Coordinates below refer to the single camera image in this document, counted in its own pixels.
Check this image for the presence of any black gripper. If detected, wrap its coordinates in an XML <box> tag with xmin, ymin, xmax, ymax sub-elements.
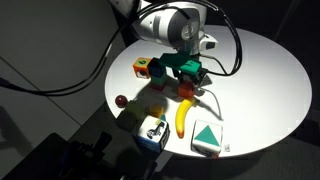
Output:
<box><xmin>174</xmin><ymin>67</ymin><xmax>209</xmax><ymax>90</ymax></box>

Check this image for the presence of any orange block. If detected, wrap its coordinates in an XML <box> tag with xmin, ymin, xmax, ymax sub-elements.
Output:
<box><xmin>177</xmin><ymin>81</ymin><xmax>196</xmax><ymax>99</ymax></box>

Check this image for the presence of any pink block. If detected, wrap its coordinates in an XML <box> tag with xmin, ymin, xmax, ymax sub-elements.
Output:
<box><xmin>151</xmin><ymin>82</ymin><xmax>169</xmax><ymax>92</ymax></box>

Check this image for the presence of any blue block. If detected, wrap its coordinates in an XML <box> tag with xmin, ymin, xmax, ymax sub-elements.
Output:
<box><xmin>147</xmin><ymin>57</ymin><xmax>166</xmax><ymax>78</ymax></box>

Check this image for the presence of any grey white block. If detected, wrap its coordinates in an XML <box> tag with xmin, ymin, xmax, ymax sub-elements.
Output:
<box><xmin>116</xmin><ymin>112</ymin><xmax>139</xmax><ymax>132</ymax></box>

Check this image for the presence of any yellow banana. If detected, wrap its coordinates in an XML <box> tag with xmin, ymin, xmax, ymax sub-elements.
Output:
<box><xmin>175</xmin><ymin>97</ymin><xmax>200</xmax><ymax>139</ymax></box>

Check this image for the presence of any orange number cube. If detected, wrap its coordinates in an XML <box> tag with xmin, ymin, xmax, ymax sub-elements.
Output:
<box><xmin>132</xmin><ymin>57</ymin><xmax>152</xmax><ymax>80</ymax></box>

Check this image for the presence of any white cube with teal triangle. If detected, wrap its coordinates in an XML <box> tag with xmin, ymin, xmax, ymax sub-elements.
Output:
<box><xmin>191</xmin><ymin>119</ymin><xmax>224</xmax><ymax>159</ymax></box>

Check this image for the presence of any white cube with black print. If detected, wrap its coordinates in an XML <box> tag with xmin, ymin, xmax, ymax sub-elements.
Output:
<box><xmin>135</xmin><ymin>115</ymin><xmax>171</xmax><ymax>154</ymax></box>

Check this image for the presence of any dark red ball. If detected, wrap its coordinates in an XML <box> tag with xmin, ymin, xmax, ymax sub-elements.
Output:
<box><xmin>114</xmin><ymin>94</ymin><xmax>129</xmax><ymax>108</ymax></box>

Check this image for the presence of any white table leg base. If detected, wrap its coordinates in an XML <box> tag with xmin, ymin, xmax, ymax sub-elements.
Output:
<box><xmin>154</xmin><ymin>151</ymin><xmax>174</xmax><ymax>173</ymax></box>

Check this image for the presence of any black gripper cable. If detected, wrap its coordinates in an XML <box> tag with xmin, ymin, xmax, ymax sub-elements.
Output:
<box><xmin>143</xmin><ymin>0</ymin><xmax>243</xmax><ymax>77</ymax></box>

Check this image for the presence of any black clamp handle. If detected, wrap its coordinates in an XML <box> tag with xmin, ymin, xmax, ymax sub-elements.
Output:
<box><xmin>94</xmin><ymin>131</ymin><xmax>113</xmax><ymax>155</ymax></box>

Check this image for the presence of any thick black hanging cable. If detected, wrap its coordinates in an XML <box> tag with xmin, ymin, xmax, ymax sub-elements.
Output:
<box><xmin>0</xmin><ymin>0</ymin><xmax>143</xmax><ymax>97</ymax></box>

